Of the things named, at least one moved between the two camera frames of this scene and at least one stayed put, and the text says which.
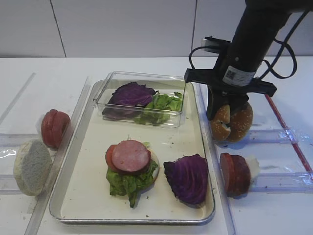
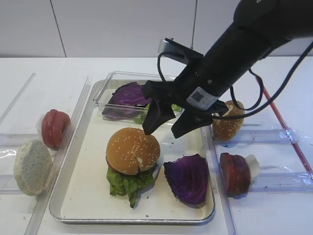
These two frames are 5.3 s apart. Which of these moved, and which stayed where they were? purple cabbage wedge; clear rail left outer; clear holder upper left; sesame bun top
Moved: sesame bun top
Stayed: clear rail left outer; purple cabbage wedge; clear holder upper left
